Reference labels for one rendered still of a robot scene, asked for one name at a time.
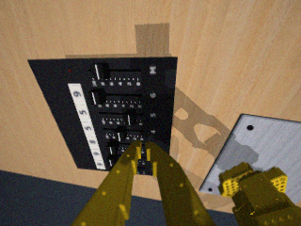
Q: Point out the black lighting desk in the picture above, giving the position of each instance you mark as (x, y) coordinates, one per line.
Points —
(130, 98)

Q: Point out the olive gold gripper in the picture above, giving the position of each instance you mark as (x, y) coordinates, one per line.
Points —
(110, 204)

